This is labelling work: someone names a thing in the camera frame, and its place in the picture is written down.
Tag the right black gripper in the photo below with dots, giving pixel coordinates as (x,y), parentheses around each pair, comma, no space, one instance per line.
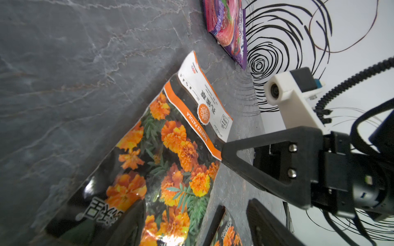
(286,163)

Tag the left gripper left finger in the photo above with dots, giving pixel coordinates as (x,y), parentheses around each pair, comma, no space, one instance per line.
(127,230)

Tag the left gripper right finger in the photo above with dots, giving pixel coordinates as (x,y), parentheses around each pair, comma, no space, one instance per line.
(266,229)

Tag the orange marigold seed packet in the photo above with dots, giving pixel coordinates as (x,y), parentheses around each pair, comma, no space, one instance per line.
(169,159)
(223,230)

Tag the purple candy bag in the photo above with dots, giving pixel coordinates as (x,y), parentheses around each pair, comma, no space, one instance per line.
(225,20)

